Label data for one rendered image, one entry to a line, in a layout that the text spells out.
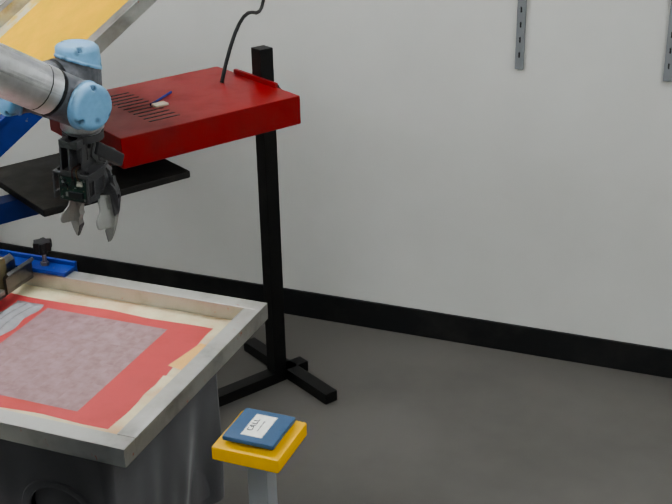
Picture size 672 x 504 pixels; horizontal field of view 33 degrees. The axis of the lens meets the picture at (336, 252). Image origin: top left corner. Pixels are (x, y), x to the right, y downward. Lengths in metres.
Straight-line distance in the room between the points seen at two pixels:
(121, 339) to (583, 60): 2.00
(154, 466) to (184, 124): 1.24
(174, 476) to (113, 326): 0.34
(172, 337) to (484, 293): 2.01
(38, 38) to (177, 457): 1.38
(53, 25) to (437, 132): 1.44
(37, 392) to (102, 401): 0.14
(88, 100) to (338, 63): 2.37
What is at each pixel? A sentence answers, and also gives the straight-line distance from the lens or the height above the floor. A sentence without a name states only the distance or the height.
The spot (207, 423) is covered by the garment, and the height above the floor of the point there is 0.75.
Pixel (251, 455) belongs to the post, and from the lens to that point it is 2.00.
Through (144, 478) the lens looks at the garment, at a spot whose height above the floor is 0.78.
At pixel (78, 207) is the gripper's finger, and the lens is 2.09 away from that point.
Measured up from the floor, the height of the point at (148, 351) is 0.95.
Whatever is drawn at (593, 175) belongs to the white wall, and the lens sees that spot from 3.93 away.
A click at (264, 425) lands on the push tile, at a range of 2.04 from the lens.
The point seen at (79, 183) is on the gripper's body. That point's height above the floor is 1.40.
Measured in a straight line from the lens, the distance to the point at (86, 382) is 2.26.
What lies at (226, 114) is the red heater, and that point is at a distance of 3.31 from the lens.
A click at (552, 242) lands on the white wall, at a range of 4.05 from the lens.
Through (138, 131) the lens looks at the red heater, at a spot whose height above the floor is 1.10.
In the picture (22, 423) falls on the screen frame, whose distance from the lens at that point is 2.10.
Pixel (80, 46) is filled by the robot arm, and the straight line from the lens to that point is 1.95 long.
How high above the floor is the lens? 2.08
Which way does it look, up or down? 24 degrees down
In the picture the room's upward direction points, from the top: 1 degrees counter-clockwise
